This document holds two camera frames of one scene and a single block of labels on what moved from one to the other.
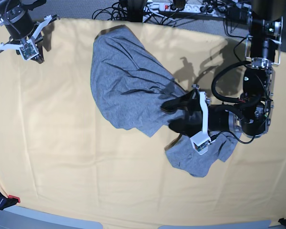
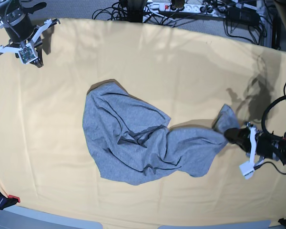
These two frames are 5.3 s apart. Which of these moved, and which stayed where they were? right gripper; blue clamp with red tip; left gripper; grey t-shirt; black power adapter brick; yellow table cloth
Moved: grey t-shirt; right gripper
Stayed: yellow table cloth; black power adapter brick; blue clamp with red tip; left gripper
